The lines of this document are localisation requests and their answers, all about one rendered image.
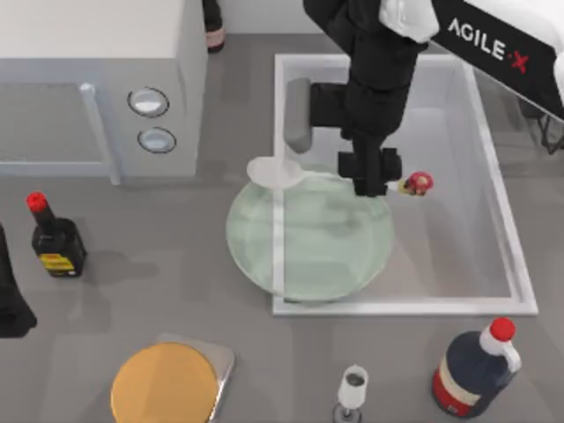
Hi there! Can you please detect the small red and white figurine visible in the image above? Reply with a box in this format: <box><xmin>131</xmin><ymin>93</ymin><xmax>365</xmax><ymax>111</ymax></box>
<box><xmin>387</xmin><ymin>171</ymin><xmax>435</xmax><ymax>198</ymax></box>

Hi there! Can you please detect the translucent green round plate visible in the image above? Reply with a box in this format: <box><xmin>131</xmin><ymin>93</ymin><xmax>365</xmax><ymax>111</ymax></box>
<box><xmin>225</xmin><ymin>162</ymin><xmax>396</xmax><ymax>304</ymax></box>

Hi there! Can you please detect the white sink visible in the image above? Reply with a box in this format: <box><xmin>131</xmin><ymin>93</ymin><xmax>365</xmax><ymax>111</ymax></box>
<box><xmin>271</xmin><ymin>53</ymin><xmax>539</xmax><ymax>316</ymax></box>

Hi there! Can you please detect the clear stemmed glass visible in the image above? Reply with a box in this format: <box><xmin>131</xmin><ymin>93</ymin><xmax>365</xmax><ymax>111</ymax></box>
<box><xmin>331</xmin><ymin>364</ymin><xmax>370</xmax><ymax>423</ymax></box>

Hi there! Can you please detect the dark brown bottle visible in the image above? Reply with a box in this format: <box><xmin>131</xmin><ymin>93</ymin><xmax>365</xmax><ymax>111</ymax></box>
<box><xmin>202</xmin><ymin>0</ymin><xmax>228</xmax><ymax>55</ymax></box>

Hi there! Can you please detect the dark blue jug red cap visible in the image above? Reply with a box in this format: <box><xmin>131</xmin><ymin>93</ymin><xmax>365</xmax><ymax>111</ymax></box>
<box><xmin>431</xmin><ymin>316</ymin><xmax>523</xmax><ymax>420</ymax></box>

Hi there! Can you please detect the small round microwave knob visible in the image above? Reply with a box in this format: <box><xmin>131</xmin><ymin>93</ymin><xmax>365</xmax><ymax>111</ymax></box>
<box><xmin>137</xmin><ymin>126</ymin><xmax>178</xmax><ymax>155</ymax></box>

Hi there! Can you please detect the grey square plate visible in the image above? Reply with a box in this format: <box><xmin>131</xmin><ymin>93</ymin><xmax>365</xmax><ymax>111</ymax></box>
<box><xmin>152</xmin><ymin>331</ymin><xmax>237</xmax><ymax>423</ymax></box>

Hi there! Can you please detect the large round microwave knob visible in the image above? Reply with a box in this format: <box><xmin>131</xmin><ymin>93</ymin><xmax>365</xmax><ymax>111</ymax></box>
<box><xmin>126</xmin><ymin>85</ymin><xmax>171</xmax><ymax>119</ymax></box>

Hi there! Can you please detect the orange round coaster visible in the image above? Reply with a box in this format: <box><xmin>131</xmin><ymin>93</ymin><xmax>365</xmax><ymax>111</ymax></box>
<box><xmin>109</xmin><ymin>342</ymin><xmax>220</xmax><ymax>423</ymax></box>

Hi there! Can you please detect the pale microwave oven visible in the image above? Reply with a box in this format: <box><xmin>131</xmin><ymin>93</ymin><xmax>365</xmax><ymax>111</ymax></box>
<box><xmin>0</xmin><ymin>0</ymin><xmax>209</xmax><ymax>186</ymax></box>

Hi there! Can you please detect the black bottle with red cap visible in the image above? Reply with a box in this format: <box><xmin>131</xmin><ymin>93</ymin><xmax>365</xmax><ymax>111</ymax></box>
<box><xmin>25</xmin><ymin>190</ymin><xmax>88</xmax><ymax>279</ymax></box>

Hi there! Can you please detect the microwave oven glass door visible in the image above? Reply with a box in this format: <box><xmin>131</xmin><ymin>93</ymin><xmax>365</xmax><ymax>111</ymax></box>
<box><xmin>0</xmin><ymin>82</ymin><xmax>111</xmax><ymax>177</ymax></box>

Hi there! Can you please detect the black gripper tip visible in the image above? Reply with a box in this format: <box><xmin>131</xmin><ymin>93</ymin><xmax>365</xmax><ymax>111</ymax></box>
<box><xmin>0</xmin><ymin>223</ymin><xmax>38</xmax><ymax>339</ymax></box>

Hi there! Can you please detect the black wire stand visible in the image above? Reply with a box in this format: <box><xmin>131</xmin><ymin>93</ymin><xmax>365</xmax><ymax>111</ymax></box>
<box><xmin>517</xmin><ymin>94</ymin><xmax>564</xmax><ymax>155</ymax></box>

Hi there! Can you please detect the pale microwave door handle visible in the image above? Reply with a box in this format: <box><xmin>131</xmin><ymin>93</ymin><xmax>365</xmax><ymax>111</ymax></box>
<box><xmin>78</xmin><ymin>82</ymin><xmax>122</xmax><ymax>186</ymax></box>

